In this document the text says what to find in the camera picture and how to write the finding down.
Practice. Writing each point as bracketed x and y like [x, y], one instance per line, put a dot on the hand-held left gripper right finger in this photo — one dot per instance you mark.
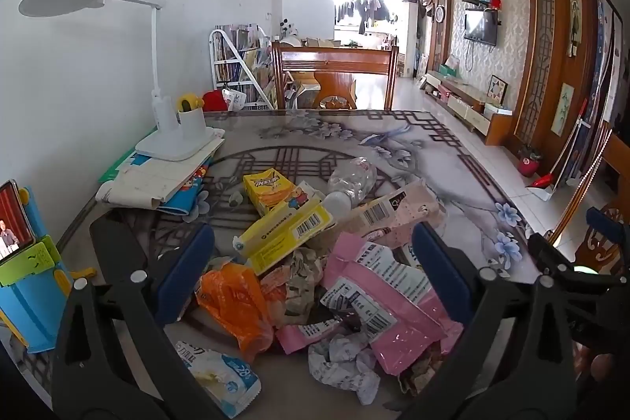
[438, 272]

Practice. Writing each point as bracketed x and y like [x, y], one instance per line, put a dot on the red dustpan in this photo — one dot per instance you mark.
[541, 184]

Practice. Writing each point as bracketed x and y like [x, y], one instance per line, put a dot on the hanging clothes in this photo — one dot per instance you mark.
[366, 9]

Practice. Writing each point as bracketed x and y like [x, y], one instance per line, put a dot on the long hanging scroll painting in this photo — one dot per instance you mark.
[575, 11]

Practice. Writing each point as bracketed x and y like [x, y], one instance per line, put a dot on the small framed picture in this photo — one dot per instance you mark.
[496, 91]

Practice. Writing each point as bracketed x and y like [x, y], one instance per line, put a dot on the wooden television cabinet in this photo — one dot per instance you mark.
[472, 105]

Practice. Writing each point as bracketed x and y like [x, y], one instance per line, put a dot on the smartphone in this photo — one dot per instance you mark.
[12, 223]

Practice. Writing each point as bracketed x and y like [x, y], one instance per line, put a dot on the short hanging scroll painting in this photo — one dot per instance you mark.
[563, 110]

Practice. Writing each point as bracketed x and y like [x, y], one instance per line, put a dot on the wooden dining chair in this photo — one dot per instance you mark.
[334, 61]

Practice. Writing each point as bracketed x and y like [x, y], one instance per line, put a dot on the clear plastic bottle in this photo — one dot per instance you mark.
[352, 179]

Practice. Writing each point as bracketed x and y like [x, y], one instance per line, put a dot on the wall clock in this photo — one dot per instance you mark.
[439, 13]

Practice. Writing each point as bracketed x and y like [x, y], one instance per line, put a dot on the yellow snack box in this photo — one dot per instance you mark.
[273, 191]

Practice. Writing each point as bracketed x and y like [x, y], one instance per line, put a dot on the white book rack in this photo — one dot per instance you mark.
[236, 65]

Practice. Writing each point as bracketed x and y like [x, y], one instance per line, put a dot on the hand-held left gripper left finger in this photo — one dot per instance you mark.
[184, 272]

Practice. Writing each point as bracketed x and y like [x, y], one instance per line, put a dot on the small white scrap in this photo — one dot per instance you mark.
[236, 198]

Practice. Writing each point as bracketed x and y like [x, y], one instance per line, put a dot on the foil wrapper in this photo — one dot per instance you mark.
[295, 282]

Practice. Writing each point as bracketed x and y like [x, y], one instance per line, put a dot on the person's right hand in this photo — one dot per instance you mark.
[602, 367]

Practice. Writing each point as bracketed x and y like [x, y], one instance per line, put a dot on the green tissue box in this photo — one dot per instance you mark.
[449, 70]

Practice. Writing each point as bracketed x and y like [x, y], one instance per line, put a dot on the yellow white pen holder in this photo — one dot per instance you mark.
[191, 122]

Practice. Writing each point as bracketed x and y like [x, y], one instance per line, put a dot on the blue picture book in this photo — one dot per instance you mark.
[189, 198]

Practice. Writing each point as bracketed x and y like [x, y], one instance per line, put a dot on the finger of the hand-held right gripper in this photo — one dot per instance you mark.
[603, 223]
[549, 252]

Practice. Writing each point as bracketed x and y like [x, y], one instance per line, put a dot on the small red floor bin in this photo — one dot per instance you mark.
[529, 163]

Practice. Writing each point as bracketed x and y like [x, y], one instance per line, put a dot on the pink plastic bag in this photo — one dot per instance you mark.
[393, 302]

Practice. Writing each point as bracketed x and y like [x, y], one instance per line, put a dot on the white receipt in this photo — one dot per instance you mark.
[344, 366]

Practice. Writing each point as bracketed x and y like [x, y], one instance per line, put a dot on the pink barcode carton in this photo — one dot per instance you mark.
[393, 208]

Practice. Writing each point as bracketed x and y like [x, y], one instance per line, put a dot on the white desk lamp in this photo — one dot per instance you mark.
[160, 105]

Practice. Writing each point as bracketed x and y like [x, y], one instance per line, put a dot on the white plastic bag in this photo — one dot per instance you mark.
[234, 99]

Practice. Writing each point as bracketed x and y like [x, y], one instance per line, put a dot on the yellow barcode carton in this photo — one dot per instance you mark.
[285, 233]

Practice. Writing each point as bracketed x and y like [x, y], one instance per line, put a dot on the white beaded rod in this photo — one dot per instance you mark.
[583, 184]

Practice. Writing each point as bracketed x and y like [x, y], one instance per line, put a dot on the wall television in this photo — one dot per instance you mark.
[481, 27]

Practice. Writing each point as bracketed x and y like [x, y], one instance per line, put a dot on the blue white snack bag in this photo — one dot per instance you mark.
[221, 375]

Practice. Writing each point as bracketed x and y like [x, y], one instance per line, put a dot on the wall shelf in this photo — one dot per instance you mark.
[485, 2]

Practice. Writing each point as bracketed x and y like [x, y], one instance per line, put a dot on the rolled posters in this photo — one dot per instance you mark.
[608, 56]

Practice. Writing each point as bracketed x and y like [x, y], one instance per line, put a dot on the green folder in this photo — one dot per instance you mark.
[118, 164]

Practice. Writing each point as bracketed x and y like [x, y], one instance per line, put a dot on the blue green phone stand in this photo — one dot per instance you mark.
[29, 302]

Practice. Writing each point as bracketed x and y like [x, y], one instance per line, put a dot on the orange plastic bag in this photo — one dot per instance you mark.
[236, 302]

